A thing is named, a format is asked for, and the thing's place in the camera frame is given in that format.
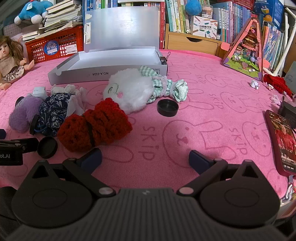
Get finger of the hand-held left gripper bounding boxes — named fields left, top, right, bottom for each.
left=10, top=138, right=39, bottom=154

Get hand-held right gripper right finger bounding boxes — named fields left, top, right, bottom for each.
left=177, top=150, right=269, bottom=197

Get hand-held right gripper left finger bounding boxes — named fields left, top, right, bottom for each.
left=22, top=148, right=116, bottom=198

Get black lid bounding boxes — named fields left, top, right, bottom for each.
left=37, top=136, right=58, bottom=159

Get red crochet hat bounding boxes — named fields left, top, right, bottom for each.
left=57, top=98, right=133, bottom=153

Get blue floral cloth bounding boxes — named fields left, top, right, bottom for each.
left=35, top=93, right=71, bottom=137

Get white paper note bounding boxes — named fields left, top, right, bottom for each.
left=32, top=86, right=48, bottom=98

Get deep black cap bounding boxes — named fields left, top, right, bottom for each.
left=157, top=100, right=179, bottom=117

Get green striped doll clothes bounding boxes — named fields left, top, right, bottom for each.
left=139, top=65, right=189, bottom=103

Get grey plastic file box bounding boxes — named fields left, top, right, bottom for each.
left=47, top=6, right=168, bottom=85

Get pink printed blanket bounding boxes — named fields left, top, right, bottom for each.
left=0, top=49, right=296, bottom=209

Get smartphone in red case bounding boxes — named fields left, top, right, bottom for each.
left=265, top=110, right=296, bottom=176

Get brown haired doll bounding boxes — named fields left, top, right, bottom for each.
left=0, top=36, right=35, bottom=91

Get dark grey adapter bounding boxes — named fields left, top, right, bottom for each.
left=277, top=96, right=296, bottom=129

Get black binder clip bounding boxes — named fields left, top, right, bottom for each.
left=159, top=52, right=171, bottom=66

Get red plastic crate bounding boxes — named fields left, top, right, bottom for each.
left=25, top=25, right=84, bottom=64

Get red knitted item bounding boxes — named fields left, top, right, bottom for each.
left=264, top=74, right=293, bottom=98

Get wooden drawer organizer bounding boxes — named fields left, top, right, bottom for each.
left=165, top=23, right=223, bottom=57

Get pink triangular toy house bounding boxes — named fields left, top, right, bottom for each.
left=221, top=17, right=270, bottom=81

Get stack of worn books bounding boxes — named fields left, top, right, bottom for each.
left=22, top=0, right=84, bottom=42

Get white label printer box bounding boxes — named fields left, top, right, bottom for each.
left=190, top=16, right=219, bottom=40

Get blue robot cat plush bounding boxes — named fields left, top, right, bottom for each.
left=14, top=0, right=53, bottom=25

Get row of thin books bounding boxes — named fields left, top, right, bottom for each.
left=261, top=21, right=286, bottom=72

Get row of colourful children's books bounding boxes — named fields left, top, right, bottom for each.
left=165, top=0, right=255, bottom=44

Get small figure box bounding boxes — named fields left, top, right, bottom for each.
left=202, top=5, right=213, bottom=18

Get large blue plush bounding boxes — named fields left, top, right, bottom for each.
left=185, top=0, right=203, bottom=14

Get row of books behind box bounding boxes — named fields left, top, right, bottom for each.
left=83, top=0, right=166, bottom=49

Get blue cardboard box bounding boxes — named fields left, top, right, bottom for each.
left=253, top=0, right=285, bottom=30

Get white keychain cord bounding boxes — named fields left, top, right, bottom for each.
left=281, top=176, right=296, bottom=204

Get white rack frame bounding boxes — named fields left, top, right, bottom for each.
left=274, top=7, right=296, bottom=77

